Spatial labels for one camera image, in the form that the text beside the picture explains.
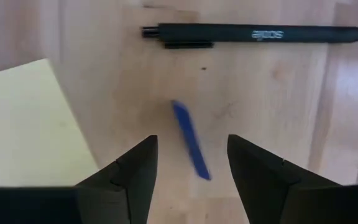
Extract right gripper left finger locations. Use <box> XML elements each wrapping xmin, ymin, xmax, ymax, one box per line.
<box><xmin>0</xmin><ymin>135</ymin><xmax>158</xmax><ymax>224</ymax></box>

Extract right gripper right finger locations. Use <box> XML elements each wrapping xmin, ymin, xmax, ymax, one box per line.
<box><xmin>227</xmin><ymin>134</ymin><xmax>358</xmax><ymax>224</ymax></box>

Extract small blue plastic piece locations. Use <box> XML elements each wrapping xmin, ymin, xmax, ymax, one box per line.
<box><xmin>170</xmin><ymin>99</ymin><xmax>213</xmax><ymax>181</ymax></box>

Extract yellow sticky note pad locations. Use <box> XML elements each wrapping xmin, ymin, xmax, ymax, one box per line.
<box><xmin>0</xmin><ymin>58</ymin><xmax>101</xmax><ymax>189</ymax></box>

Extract black pen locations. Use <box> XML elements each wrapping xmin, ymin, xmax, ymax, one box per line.
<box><xmin>140</xmin><ymin>22</ymin><xmax>358</xmax><ymax>50</ymax></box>

